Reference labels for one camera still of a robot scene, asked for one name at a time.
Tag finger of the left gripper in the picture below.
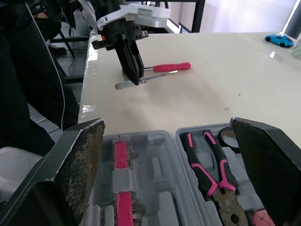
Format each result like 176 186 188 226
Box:
114 43 140 86
128 40 144 78

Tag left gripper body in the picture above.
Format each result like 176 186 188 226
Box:
91 19 149 51

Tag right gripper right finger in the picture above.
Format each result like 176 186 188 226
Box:
229 117 301 226

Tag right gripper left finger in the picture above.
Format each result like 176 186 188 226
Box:
0 118 105 226

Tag clear handled screwdriver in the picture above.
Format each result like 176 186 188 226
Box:
115 70 179 90

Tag black tape roll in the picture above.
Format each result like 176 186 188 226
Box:
217 127 241 154

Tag pink and black pliers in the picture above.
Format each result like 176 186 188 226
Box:
180 131 249 226

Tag red flat tool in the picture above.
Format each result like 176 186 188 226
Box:
113 140 135 226

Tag grey plastic tool case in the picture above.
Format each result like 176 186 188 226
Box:
84 122 278 226

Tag small pink piece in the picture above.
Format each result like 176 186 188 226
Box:
252 209 275 226

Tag blue toy car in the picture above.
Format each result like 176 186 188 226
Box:
264 34 295 48

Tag red handled screwdriver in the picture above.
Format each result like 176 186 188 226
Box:
143 62 191 73

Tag white cable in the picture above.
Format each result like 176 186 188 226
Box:
23 0 66 131

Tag black metal frame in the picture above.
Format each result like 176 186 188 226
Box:
164 0 206 33

